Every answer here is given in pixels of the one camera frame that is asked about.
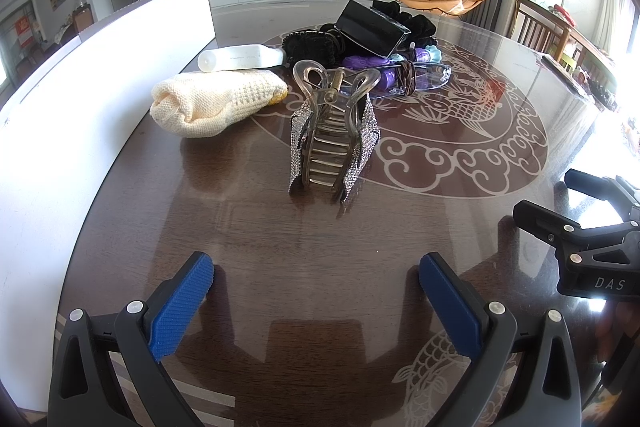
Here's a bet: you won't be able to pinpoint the black velvet scrunchie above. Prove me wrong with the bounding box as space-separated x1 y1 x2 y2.
371 0 437 48

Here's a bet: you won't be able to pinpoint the wooden dining chair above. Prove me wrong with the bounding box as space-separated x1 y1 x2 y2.
510 0 571 52

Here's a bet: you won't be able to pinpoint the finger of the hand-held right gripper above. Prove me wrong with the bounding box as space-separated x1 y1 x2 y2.
512 200 628 260
564 168 640 220

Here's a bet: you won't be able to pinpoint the red paper sign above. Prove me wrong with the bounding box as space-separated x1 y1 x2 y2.
15 17 33 50

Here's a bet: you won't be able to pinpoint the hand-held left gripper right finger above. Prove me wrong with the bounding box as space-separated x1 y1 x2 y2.
419 252 583 427

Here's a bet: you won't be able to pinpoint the black cardboard box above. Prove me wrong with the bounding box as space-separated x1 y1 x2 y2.
334 0 412 56

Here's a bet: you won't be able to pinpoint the dark brown hair tie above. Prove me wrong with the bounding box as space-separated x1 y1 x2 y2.
395 61 417 96

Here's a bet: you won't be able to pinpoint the cream knitted pouch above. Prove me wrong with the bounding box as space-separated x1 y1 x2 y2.
151 69 288 138

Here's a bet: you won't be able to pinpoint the white plastic bottle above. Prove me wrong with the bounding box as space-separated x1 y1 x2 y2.
197 44 287 72

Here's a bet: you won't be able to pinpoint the rhinestone hair claw clip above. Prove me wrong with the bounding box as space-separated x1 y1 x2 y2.
287 60 382 204

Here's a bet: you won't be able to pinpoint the clear purple glasses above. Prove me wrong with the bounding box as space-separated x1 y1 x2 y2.
370 59 453 96

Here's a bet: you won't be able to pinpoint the person's right hand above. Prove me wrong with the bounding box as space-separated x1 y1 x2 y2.
595 302 640 388

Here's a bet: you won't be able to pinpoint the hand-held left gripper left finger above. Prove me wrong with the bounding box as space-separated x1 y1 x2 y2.
47 251 216 427

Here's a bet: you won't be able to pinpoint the purple toy wand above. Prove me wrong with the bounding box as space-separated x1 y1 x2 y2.
342 47 443 95

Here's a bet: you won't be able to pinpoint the white board panel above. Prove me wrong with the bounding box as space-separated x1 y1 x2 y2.
0 0 218 413

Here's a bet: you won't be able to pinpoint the brown patterned glass desktop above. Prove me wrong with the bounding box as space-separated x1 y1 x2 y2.
50 4 640 427

